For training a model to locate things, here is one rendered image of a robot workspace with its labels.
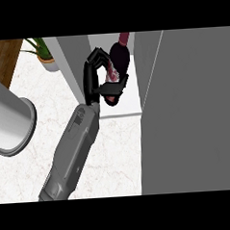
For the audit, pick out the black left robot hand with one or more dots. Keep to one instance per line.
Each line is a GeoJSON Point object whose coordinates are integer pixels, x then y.
{"type": "Point", "coordinates": [89, 80]}

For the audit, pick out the dark red wine bottle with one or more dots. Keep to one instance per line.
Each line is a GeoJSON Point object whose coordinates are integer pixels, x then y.
{"type": "Point", "coordinates": [119, 57]}

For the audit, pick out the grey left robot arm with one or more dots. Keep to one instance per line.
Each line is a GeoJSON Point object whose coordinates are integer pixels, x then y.
{"type": "Point", "coordinates": [75, 145]}

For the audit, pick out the pale grey cabinet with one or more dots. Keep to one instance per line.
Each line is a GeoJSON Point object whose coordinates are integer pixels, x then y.
{"type": "Point", "coordinates": [68, 58]}

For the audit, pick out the dark grey cabinet door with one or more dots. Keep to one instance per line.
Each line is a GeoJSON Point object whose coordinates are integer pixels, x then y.
{"type": "Point", "coordinates": [191, 115]}

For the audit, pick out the green potted plant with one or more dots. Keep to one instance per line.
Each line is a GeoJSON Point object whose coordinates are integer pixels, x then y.
{"type": "Point", "coordinates": [45, 55]}

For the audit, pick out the pale grey round appliance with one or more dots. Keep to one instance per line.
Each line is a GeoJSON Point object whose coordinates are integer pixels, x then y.
{"type": "Point", "coordinates": [7, 117]}

